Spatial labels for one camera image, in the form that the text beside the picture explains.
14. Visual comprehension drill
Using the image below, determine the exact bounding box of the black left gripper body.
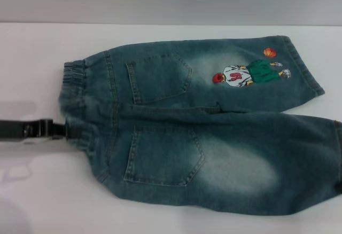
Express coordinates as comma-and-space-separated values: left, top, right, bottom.
0, 118, 53, 141

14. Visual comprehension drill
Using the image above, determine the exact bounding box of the blue denim shorts basketball print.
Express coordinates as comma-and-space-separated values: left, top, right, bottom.
59, 35, 342, 210

